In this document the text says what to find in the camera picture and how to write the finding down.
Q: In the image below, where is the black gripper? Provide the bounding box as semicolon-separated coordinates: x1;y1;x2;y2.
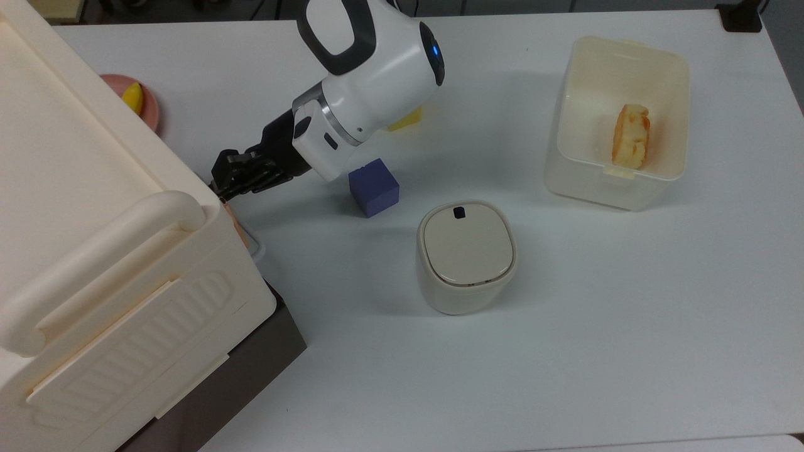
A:
211;109;312;199

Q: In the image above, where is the wooden drawer with white handle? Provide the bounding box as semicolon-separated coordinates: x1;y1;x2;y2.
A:
245;226;268;264

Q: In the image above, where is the dark wood drawer cabinet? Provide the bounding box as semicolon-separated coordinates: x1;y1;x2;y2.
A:
116;282;307;452

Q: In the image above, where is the cream open plastic bin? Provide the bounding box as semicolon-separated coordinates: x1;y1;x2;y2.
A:
544;36;691;212

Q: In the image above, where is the orange box latch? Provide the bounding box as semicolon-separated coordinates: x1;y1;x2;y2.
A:
220;201;252;252

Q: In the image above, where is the pink plate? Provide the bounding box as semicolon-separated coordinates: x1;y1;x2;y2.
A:
100;74;160;134

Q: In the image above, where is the purple cube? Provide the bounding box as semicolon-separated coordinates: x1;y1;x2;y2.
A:
349;158;400;218

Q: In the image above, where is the yellow toy banana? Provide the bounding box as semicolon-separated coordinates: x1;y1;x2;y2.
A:
122;82;144;116

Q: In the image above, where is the yellow cube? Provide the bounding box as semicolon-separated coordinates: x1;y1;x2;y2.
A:
386;105;423;131

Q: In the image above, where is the cream trash can with lid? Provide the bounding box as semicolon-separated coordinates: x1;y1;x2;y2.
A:
415;200;519;316

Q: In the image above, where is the tan background box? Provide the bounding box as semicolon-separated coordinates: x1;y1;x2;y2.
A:
25;0;85;24

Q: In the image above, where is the toy bread piece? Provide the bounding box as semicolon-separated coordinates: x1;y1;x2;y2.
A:
612;104;651;170

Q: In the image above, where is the black stand base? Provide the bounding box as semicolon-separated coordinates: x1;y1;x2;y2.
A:
716;3;764;33

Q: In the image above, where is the cream storage box with handles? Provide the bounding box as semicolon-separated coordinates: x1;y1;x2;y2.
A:
0;0;277;452

